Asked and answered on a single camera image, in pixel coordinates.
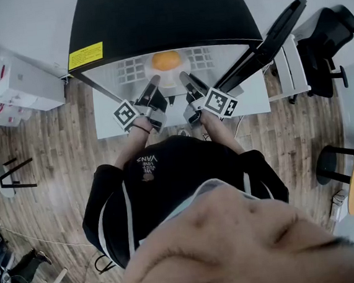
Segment white chair with black legs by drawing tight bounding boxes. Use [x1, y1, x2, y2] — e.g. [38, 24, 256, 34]
[0, 150, 39, 199]

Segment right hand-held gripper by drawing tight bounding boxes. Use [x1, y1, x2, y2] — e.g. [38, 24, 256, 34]
[179, 66, 241, 129]

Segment wooden table leg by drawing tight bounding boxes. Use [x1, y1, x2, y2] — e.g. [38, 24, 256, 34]
[45, 266, 70, 283]

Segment long thin white cable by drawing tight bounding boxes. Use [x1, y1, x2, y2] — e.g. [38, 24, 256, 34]
[0, 219, 94, 255]

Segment black office chair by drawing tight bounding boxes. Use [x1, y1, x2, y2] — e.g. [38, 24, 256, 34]
[279, 2, 354, 105]

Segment person's face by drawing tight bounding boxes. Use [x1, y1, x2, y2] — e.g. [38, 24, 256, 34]
[105, 172, 354, 283]

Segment black wire loop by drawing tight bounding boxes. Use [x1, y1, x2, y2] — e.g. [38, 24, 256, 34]
[93, 253, 117, 276]

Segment black round table base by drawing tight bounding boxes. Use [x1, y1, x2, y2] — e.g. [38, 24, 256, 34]
[312, 142, 354, 187]

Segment white floor cable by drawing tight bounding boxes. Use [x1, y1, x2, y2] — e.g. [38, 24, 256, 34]
[232, 114, 249, 139]

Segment white wooden chair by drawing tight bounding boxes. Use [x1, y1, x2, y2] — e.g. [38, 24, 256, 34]
[262, 33, 313, 102]

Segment black hair tie wristband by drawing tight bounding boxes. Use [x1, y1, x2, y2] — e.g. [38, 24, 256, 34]
[131, 123, 152, 135]

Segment person's black t-shirt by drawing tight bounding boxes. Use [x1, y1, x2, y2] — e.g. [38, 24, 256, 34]
[74, 124, 296, 273]

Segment person's left forearm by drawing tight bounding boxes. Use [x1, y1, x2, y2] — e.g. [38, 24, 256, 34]
[109, 116, 157, 171]

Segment white boxes stack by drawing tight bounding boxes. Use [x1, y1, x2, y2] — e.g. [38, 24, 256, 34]
[0, 52, 68, 116]

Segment white table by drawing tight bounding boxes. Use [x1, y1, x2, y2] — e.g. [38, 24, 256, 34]
[91, 63, 272, 141]

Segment orange round food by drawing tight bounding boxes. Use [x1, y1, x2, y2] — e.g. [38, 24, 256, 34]
[151, 50, 182, 72]

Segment person's right forearm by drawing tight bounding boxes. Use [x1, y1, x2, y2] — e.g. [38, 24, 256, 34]
[199, 109, 246, 158]

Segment clear bins with red latches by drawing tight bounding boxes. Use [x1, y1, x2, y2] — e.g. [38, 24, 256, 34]
[0, 100, 35, 129]

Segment white round plate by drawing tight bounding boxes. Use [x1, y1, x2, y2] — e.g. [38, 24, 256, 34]
[143, 50, 193, 90]

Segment small white box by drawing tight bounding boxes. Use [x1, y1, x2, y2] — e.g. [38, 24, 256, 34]
[328, 189, 350, 223]

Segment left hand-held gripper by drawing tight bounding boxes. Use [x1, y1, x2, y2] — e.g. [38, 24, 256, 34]
[109, 74, 171, 138]

